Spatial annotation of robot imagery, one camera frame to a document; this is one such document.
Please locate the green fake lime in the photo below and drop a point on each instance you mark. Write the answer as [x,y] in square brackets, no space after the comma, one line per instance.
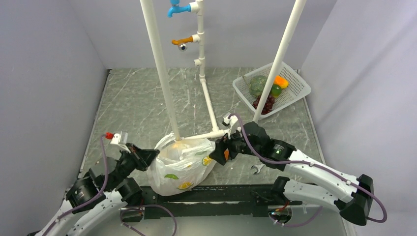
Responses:
[275,91]

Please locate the orange fake fruit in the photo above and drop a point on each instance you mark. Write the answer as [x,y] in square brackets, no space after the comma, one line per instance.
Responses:
[281,81]

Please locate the orange tap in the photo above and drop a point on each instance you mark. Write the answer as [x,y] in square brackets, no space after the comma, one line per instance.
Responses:
[183,41]

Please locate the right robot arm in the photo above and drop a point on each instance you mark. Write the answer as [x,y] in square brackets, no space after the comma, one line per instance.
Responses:
[350,196]

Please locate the purple fake grapes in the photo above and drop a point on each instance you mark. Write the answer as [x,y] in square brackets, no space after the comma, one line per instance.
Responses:
[267,108]

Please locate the green fake melon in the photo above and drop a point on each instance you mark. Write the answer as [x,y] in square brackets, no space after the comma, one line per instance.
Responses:
[257,84]

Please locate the white printed plastic bag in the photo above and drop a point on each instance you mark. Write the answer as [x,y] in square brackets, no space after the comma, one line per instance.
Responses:
[180,165]

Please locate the silver wrench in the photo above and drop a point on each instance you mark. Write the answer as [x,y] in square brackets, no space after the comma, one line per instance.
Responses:
[257,168]

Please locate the blue tap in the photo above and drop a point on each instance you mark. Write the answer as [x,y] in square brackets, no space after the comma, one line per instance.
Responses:
[176,8]

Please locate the silver metal ball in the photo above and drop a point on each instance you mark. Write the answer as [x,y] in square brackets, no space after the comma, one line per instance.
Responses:
[182,47]

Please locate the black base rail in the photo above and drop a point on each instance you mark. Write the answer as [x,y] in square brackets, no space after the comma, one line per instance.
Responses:
[210,200]

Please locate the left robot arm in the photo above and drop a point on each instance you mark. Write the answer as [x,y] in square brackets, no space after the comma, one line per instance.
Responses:
[104,189]

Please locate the white plastic basket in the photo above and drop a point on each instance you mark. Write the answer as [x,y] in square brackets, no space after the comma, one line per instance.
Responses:
[288,88]

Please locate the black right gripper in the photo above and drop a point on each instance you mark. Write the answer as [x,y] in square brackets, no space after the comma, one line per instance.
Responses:
[222,144]

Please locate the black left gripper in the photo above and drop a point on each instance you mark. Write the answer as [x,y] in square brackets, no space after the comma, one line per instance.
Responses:
[142,157]

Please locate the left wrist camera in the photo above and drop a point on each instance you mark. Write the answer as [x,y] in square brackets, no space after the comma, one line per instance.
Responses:
[118,139]

